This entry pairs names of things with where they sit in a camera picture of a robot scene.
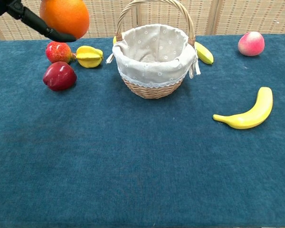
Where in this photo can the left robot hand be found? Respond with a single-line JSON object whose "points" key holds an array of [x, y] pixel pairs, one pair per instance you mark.
{"points": [[31, 17]]}

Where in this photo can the orange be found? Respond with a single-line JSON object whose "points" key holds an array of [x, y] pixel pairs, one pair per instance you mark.
{"points": [[65, 17]]}

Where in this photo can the dark red apple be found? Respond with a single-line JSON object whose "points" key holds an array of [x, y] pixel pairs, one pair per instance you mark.
{"points": [[59, 76]]}

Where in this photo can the wicker basket with cloth liner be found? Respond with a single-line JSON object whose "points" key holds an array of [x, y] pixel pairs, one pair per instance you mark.
{"points": [[155, 61]]}

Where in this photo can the red speckled pomegranate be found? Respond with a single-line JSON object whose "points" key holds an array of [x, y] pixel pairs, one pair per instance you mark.
{"points": [[59, 52]]}

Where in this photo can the yellow starfruit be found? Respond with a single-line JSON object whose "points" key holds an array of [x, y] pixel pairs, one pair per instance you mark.
{"points": [[89, 57]]}

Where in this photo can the bamboo folding screen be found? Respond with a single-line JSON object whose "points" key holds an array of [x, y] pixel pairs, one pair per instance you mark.
{"points": [[156, 16]]}

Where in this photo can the blue table cloth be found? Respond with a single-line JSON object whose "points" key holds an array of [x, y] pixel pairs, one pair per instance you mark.
{"points": [[142, 147]]}

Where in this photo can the yellow banana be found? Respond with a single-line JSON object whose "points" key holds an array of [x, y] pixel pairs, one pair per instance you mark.
{"points": [[249, 114], [204, 54]]}

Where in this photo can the pink peach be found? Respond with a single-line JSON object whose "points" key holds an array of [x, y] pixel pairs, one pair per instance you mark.
{"points": [[251, 44]]}

